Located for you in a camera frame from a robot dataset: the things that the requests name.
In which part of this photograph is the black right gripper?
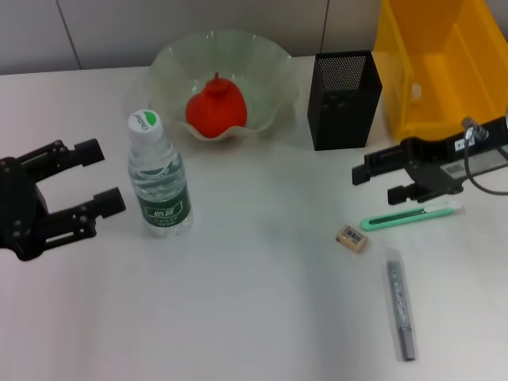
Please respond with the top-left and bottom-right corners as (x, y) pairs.
(351, 117), (508, 206)

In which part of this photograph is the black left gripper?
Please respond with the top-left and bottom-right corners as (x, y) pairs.
(0, 138), (127, 262)

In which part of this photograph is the mint green utility knife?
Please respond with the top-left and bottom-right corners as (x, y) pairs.
(360, 200), (464, 233)

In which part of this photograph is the beige eraser with barcode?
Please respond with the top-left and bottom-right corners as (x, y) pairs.
(336, 223), (371, 255)

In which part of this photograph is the clear green-label water bottle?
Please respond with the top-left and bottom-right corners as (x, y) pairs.
(127, 110), (194, 239)

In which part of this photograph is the red pear-shaped fruit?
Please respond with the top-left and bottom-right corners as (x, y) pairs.
(185, 71), (249, 140)

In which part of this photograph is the black mesh pen holder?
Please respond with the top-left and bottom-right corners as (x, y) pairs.
(306, 49), (384, 152)

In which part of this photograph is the grey pen in clear sleeve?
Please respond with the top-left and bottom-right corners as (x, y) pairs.
(379, 248), (418, 363)

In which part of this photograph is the pale green wavy fruit bowl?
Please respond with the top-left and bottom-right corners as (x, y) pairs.
(144, 28), (300, 144)

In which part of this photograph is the yellow plastic storage bin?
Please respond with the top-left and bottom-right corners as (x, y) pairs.
(373, 0), (508, 146)

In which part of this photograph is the grey right gripper cable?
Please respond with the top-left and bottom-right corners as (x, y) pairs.
(461, 116), (508, 195)

